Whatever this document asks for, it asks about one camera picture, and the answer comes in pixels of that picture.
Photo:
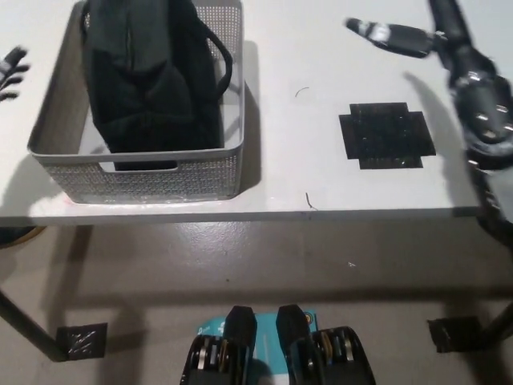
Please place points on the black and teal robot body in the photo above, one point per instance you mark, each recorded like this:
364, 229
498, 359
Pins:
276, 357

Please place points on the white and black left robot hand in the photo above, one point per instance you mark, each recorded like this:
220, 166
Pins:
10, 72

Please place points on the grey perforated plastic basket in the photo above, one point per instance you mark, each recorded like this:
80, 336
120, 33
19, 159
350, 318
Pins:
160, 184

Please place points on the dark object with yellow rim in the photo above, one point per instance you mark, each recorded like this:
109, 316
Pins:
16, 236

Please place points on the dark green fabric lunch bag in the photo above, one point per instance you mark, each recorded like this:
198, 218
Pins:
140, 100

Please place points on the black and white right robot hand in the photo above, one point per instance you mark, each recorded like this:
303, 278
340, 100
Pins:
455, 36

